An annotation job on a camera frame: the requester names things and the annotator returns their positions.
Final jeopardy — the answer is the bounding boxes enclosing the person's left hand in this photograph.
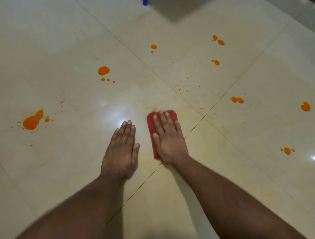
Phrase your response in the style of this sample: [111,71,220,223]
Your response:
[100,120,140,182]

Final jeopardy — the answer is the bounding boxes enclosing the red cloth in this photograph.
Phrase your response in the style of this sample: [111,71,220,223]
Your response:
[146,110,178,160]

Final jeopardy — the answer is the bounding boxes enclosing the person's right forearm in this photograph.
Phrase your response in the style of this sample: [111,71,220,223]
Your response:
[175,156,307,239]

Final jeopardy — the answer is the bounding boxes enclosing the cream tiled floor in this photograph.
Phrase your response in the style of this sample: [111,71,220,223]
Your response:
[0,0,315,239]

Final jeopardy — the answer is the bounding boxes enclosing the orange liquid spill drops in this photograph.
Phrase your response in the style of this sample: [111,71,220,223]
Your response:
[16,35,311,156]

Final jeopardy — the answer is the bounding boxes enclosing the person's left forearm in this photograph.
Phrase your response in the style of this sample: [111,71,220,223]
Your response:
[16,173,126,239]

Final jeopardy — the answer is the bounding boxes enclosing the person's right hand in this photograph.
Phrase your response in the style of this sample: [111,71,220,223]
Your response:
[152,111,190,167]

